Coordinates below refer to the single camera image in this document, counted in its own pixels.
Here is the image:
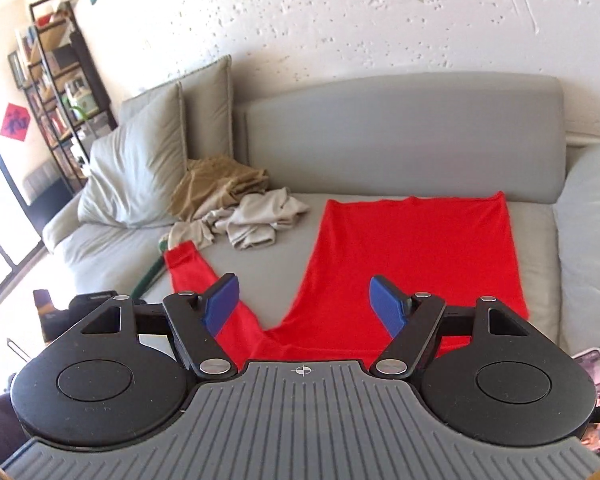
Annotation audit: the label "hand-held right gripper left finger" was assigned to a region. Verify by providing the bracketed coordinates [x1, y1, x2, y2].
[80, 272, 241, 379]

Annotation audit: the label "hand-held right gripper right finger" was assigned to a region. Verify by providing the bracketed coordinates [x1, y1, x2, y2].
[369, 275, 529, 379]

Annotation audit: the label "red shirt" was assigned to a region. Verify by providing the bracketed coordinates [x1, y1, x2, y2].
[164, 191, 532, 364]

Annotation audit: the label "beige crumpled garment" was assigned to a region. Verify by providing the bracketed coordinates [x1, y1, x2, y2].
[166, 187, 311, 252]

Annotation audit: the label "tan crumpled pants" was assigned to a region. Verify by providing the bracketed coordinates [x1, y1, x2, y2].
[171, 156, 271, 224]

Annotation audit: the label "grey square pillow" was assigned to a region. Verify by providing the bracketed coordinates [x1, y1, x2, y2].
[77, 81, 189, 229]
[179, 55, 237, 171]

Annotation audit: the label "grey sofa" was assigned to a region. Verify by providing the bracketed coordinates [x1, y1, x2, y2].
[42, 74, 600, 361]

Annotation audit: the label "light grey pillow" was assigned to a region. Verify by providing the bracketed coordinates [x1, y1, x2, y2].
[552, 142, 600, 361]

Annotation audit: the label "smartphone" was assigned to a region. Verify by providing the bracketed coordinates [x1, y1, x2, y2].
[574, 347, 600, 457]

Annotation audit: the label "black metal bookshelf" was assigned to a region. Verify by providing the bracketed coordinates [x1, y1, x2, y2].
[14, 0, 119, 197]

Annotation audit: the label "green strap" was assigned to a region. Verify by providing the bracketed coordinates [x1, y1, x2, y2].
[131, 239, 175, 300]

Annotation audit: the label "red diamond wall decoration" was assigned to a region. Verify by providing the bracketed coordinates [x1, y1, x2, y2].
[0, 102, 31, 144]

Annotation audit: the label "small framed wall picture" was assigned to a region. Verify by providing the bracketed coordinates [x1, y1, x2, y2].
[7, 50, 27, 92]

